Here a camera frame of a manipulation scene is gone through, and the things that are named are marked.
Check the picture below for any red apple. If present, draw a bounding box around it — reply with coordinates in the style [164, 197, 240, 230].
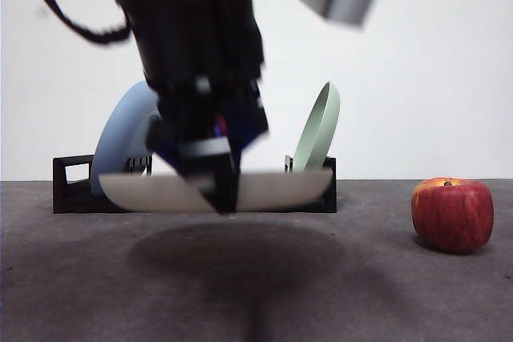
[411, 176, 495, 255]

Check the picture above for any blue plate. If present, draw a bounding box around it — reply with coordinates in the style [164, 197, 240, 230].
[90, 80, 164, 199]

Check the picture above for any pale yellow plate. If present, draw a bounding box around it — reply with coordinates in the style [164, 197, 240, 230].
[98, 168, 334, 214]

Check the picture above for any green plate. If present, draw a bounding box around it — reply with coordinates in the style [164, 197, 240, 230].
[292, 81, 342, 173]

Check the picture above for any black plate rack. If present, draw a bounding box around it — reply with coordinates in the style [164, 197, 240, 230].
[52, 154, 337, 215]

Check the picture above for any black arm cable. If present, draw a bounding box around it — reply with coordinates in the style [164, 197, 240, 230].
[22, 0, 133, 46]

